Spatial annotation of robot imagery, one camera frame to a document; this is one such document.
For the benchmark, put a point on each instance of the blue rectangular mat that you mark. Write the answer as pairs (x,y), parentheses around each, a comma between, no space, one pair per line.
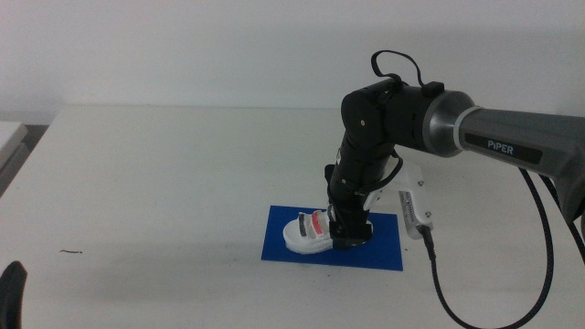
(276,247)

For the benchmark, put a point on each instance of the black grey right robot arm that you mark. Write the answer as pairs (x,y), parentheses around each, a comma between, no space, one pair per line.
(503,132)

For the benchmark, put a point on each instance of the small dark thread scrap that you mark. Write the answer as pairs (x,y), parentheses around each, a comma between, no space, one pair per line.
(71,251)

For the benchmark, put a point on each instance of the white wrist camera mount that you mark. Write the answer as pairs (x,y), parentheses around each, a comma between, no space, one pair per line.
(413,201)

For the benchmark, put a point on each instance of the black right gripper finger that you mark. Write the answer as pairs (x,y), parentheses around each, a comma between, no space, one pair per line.
(331,214)
(352,235)

